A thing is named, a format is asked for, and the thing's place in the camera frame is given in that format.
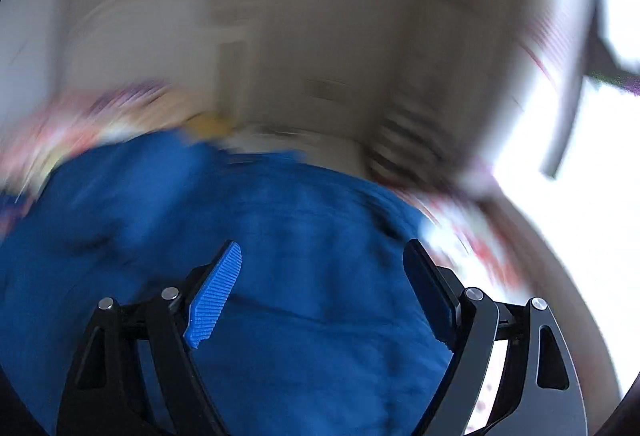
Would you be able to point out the window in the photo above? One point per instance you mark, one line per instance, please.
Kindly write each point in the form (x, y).
(570, 116)

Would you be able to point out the floral printed bed sheet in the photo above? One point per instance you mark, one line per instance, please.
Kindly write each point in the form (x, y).
(60, 136)

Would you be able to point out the white headboard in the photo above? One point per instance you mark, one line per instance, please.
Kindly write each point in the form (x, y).
(150, 36)

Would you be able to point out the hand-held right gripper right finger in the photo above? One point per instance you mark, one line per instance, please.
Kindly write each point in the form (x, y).
(430, 296)

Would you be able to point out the striped cloth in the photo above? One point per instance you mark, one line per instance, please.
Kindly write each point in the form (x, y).
(405, 141)

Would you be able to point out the yellow item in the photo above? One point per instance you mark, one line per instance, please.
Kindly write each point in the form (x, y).
(210, 126)

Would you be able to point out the blue garment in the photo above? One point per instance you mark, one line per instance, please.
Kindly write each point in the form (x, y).
(310, 236)

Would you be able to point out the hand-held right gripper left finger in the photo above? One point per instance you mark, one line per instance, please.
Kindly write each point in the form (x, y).
(215, 296)

